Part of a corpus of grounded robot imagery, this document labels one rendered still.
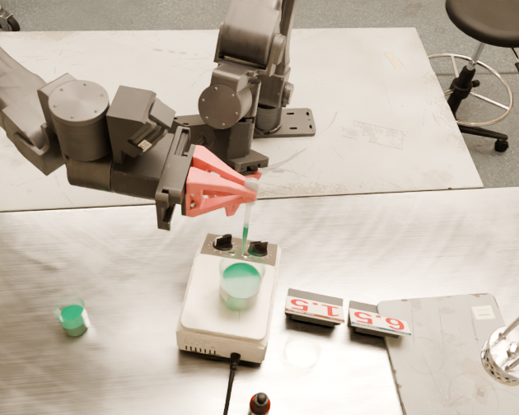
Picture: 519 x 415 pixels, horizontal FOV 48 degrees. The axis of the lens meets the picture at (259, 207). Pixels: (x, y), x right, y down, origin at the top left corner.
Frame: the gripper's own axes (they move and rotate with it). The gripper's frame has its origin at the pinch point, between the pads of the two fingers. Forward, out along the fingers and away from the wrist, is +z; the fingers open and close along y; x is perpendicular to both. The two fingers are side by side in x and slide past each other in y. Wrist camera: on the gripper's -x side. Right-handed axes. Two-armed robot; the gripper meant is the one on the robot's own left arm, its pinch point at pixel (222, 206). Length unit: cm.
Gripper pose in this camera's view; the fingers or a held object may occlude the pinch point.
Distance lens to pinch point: 87.7
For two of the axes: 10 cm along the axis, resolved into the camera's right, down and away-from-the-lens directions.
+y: 6.9, 3.8, -6.2
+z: -1.5, 9.1, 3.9
